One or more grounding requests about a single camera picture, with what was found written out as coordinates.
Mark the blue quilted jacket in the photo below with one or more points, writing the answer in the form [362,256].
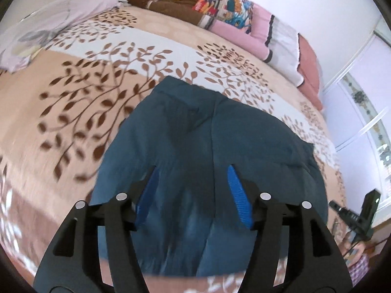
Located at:
[189,134]

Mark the brown folded blanket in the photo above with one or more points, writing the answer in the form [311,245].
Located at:
[158,4]

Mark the pink striped folded quilt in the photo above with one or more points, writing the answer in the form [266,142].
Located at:
[275,39]

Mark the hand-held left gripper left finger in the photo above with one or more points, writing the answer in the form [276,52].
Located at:
[146,200]

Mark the person's pink plaid clothing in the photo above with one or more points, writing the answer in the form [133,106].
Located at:
[360,265]

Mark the colourful patchwork cushion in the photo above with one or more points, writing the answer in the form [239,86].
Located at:
[224,6]

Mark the lilac floral pillow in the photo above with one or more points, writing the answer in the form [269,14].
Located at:
[55,27]

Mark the leaf print bed blanket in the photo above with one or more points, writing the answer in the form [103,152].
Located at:
[91,67]

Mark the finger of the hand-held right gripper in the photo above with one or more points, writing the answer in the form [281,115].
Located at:
[337,209]

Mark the white wardrobe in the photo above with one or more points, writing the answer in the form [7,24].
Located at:
[366,97]

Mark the person's right hand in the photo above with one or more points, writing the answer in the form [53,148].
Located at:
[349,245]

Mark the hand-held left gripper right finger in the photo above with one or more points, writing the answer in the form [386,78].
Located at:
[240,200]

